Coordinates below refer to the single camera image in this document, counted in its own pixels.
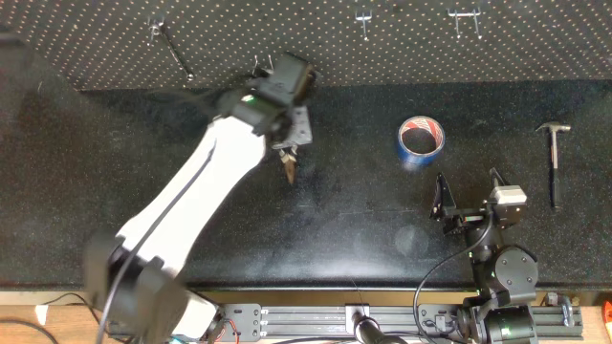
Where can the black pegboard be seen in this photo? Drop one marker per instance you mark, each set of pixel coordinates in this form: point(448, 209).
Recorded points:
point(382, 52)

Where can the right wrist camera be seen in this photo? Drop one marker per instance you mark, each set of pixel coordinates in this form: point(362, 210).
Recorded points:
point(508, 196)

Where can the hammer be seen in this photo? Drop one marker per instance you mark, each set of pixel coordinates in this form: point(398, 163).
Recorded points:
point(554, 162)

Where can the white tape strip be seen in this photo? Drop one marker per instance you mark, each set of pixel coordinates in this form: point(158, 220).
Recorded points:
point(41, 314)

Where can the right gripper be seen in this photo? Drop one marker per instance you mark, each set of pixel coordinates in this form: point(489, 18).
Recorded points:
point(466, 217)

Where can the metal hook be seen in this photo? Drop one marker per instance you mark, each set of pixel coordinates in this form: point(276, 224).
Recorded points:
point(456, 19)
point(364, 19)
point(268, 61)
point(154, 28)

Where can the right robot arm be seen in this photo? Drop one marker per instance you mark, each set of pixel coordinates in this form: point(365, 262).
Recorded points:
point(514, 277)

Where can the wrench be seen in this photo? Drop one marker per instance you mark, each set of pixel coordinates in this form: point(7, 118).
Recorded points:
point(174, 50)

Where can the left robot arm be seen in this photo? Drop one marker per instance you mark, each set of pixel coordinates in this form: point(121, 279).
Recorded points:
point(215, 162)

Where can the roll of blue tape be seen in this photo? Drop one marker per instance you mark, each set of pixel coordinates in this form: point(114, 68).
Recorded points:
point(411, 155)

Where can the mounting rail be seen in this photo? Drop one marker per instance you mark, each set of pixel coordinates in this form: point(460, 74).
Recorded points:
point(306, 320)

